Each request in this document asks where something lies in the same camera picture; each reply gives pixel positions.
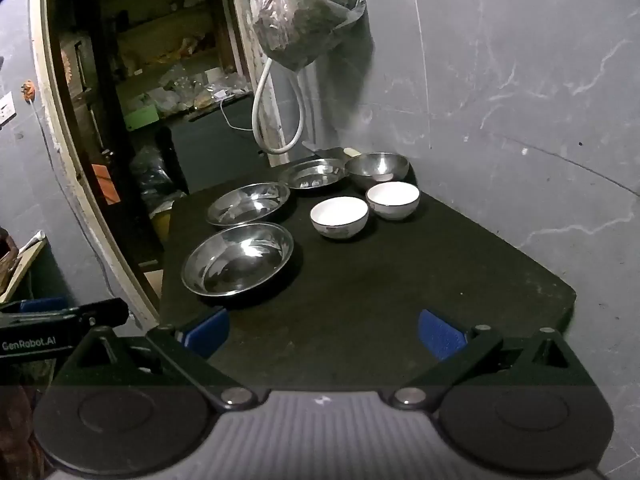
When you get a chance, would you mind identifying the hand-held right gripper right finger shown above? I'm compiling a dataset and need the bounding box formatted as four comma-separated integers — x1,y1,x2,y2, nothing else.
390,309,598,409

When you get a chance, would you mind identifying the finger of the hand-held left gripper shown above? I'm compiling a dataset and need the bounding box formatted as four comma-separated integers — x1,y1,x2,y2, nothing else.
0,299,130,332
19,297,70,314

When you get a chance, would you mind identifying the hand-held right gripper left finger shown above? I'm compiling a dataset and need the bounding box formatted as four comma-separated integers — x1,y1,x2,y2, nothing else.
47,307,258,411

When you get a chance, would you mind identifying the steel plate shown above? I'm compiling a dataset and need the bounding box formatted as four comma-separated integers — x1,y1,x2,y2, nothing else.
277,158,349,191
206,182,292,227
181,221,296,297

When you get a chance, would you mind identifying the white ceramic bowl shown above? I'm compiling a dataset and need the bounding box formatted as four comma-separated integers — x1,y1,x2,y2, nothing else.
365,181,421,221

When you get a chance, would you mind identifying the white plate with red rim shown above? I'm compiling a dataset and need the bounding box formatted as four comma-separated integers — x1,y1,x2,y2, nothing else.
309,197,370,240

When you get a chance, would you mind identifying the steel bowl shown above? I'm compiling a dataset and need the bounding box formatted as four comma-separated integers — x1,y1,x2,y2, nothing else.
344,152,410,190

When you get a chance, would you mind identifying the person's left forearm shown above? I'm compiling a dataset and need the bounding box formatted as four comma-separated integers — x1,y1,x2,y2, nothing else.
0,360,53,466

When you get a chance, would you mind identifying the wooden side board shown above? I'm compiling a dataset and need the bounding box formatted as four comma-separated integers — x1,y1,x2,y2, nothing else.
0,230,49,306

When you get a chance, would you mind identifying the wooden basket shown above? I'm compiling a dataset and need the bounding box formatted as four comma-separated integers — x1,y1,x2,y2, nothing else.
0,227,20,288

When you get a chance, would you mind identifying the yellow container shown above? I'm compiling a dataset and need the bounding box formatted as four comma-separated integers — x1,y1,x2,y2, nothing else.
149,204,174,243

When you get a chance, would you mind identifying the black plastic bag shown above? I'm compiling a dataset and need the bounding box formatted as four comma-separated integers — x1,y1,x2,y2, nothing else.
129,145,189,212

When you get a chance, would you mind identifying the dark cabinet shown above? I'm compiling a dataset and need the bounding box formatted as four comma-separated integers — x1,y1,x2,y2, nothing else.
167,95,273,195

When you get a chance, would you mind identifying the green box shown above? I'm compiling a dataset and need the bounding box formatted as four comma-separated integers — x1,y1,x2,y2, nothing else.
123,107,161,132

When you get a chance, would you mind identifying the dark wooden door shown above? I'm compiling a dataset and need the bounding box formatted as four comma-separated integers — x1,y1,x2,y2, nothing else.
52,0,128,206

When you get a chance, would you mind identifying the cluttered wooden shelf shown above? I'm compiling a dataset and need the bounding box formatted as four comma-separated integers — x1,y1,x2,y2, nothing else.
92,0,251,117

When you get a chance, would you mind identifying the hanging clear plastic bag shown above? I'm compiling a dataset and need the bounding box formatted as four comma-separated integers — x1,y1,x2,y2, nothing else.
252,0,369,72

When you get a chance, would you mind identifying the white door frame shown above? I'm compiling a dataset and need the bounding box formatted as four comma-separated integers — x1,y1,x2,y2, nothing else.
29,0,162,323

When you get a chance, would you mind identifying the cleaver with cream handle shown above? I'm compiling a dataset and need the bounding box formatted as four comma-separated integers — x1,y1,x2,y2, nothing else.
312,145,362,162

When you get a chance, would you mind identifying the thin white cable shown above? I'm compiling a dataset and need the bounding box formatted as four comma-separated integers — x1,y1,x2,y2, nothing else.
217,99,255,132

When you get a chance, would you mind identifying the white hose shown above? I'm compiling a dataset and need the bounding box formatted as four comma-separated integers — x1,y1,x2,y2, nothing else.
251,57,305,156

